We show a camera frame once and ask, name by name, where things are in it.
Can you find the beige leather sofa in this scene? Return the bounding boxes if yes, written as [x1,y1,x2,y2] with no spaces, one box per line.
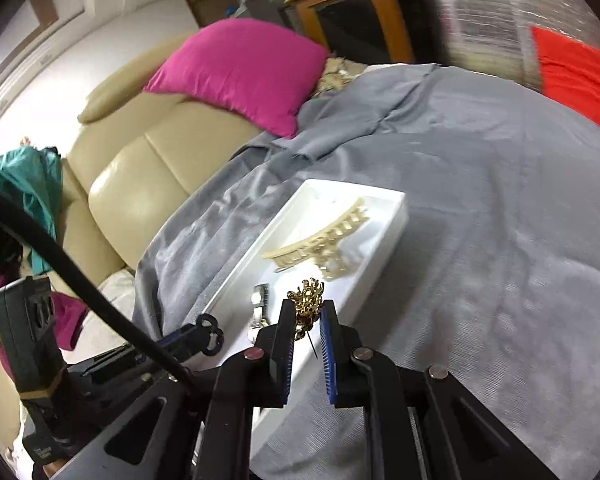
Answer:
[0,35,268,466]

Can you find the wooden glass-door cabinet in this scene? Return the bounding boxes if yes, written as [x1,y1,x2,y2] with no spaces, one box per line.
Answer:
[284,0,431,66]

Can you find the red pillow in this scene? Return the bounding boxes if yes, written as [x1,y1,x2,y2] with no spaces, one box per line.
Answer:
[530,26,600,141]

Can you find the cream hair claw clip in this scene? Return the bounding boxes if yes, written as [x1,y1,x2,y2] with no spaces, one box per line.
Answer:
[261,199,368,282]

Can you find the gold wristwatch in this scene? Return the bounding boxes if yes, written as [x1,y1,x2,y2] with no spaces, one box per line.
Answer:
[247,284,271,346]

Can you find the gold brooch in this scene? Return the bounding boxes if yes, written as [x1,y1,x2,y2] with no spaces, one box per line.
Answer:
[286,278,326,361]

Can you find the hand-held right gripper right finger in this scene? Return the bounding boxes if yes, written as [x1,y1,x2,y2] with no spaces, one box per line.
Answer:
[319,300,600,480]

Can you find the black cable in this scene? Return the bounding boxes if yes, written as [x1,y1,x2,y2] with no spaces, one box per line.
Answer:
[0,184,198,388]

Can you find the white rectangular tray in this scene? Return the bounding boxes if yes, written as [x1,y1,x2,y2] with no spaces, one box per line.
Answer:
[200,178,409,463]

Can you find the beige patterned cloth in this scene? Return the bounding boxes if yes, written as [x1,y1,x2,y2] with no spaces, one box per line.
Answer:
[312,57,367,98]

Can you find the white cloth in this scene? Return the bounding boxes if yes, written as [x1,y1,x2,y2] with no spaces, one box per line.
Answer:
[99,267,139,322]

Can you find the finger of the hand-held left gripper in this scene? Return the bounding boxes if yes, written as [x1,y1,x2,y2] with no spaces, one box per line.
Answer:
[150,324,216,361]

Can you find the grey blanket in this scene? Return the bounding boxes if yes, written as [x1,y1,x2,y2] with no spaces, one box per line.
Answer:
[132,62,600,480]

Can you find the teal cloth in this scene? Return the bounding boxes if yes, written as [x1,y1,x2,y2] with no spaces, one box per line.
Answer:
[0,146,63,273]

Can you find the pink pillow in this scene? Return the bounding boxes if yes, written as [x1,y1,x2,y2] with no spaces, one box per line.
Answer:
[144,17,329,139]

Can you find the magenta cloth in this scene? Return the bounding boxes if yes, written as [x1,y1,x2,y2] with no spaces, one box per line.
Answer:
[0,265,88,351]

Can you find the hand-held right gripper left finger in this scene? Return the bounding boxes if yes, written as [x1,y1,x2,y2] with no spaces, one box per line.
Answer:
[55,300,297,480]

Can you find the grey filing cabinet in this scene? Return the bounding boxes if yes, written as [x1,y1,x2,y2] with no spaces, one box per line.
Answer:
[232,0,293,28]

